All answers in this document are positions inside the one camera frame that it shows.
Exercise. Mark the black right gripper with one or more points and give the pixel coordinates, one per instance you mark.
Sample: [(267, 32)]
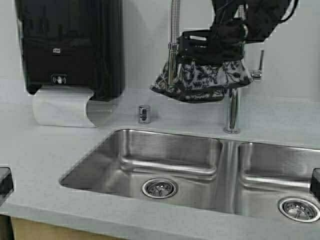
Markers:
[(219, 44)]

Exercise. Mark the grey floral patterned cloth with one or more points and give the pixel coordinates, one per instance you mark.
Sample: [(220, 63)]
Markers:
[(196, 84)]

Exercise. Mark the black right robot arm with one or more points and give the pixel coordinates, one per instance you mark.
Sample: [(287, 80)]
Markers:
[(260, 16)]

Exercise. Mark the chrome kitchen faucet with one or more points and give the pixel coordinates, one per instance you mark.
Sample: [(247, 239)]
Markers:
[(173, 65)]

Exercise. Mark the chrome countertop button cap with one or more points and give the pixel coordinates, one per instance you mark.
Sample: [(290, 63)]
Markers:
[(144, 114)]

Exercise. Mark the black paper towel dispenser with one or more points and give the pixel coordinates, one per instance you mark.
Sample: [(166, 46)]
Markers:
[(73, 43)]

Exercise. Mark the left sink drain strainer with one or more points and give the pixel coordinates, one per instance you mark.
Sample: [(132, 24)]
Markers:
[(159, 188)]

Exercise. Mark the sink drain strainer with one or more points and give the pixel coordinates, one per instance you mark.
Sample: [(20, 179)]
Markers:
[(159, 188), (299, 209)]

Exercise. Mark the white paper towel sheet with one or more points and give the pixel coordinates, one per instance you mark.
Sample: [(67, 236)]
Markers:
[(62, 106)]

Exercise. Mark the right sink drain strainer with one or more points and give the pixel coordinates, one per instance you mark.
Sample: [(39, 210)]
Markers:
[(299, 209)]

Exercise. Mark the stainless steel wall sink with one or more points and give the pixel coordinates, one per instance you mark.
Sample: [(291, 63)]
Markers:
[(229, 176)]

